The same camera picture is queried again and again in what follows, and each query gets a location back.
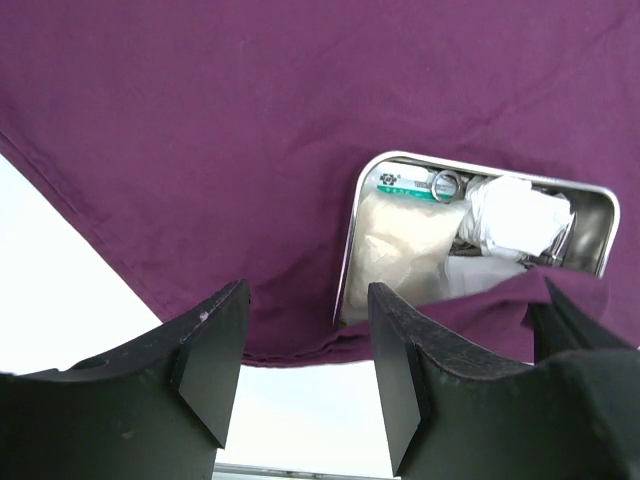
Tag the steel tray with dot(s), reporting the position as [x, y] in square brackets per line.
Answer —
[595, 209]

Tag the gauze pad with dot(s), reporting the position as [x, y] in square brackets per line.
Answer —
[465, 276]
[508, 218]

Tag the hemostat forceps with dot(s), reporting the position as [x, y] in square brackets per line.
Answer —
[446, 187]
[554, 255]

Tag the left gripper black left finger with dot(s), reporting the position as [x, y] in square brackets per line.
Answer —
[156, 407]

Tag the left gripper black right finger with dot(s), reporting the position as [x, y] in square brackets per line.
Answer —
[455, 410]

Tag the suture packet white green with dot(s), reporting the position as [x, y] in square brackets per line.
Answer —
[414, 185]

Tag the bag of cotton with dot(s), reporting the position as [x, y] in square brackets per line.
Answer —
[403, 242]

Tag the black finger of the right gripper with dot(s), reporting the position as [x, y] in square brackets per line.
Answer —
[560, 326]

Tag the purple cloth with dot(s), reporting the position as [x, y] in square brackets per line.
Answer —
[193, 143]

